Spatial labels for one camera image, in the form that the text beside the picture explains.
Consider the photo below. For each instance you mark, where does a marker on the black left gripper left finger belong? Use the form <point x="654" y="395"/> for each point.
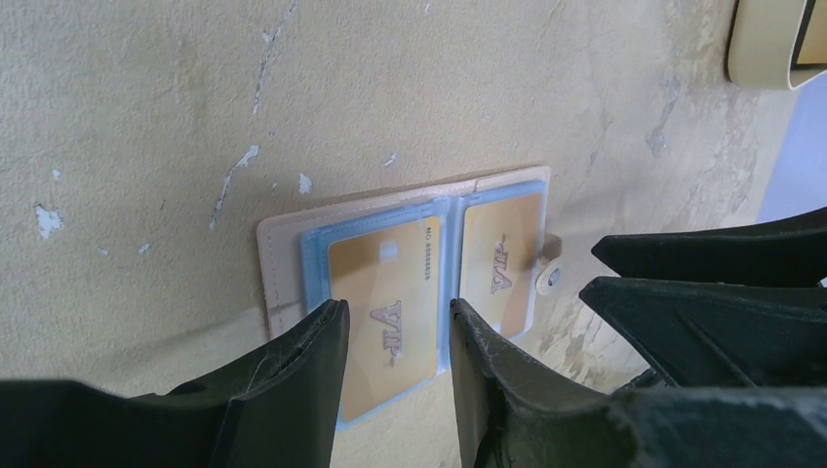
<point x="275" y="406"/>

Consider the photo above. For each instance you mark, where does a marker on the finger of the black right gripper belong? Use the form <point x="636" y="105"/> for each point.
<point x="786" y="253"/>
<point x="718" y="335"/>

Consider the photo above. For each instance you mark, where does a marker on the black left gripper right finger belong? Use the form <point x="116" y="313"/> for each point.
<point x="513" y="411"/>

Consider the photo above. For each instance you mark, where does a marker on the gold credit card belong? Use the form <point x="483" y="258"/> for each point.
<point x="390" y="280"/>
<point x="499" y="246"/>

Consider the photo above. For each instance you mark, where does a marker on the beige leather card holder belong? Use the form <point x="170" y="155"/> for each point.
<point x="293" y="248"/>

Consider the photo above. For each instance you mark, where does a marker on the cream oval tray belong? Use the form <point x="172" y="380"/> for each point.
<point x="761" y="43"/>

